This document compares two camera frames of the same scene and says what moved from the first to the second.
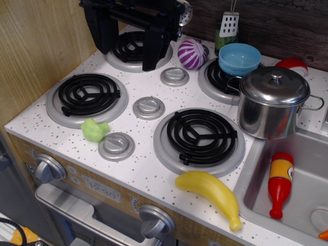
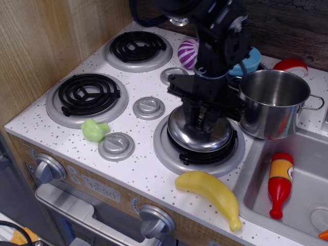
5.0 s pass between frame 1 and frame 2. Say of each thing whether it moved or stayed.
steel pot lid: moved
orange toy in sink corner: stayed
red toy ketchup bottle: stayed
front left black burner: stayed
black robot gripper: moved
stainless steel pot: stayed
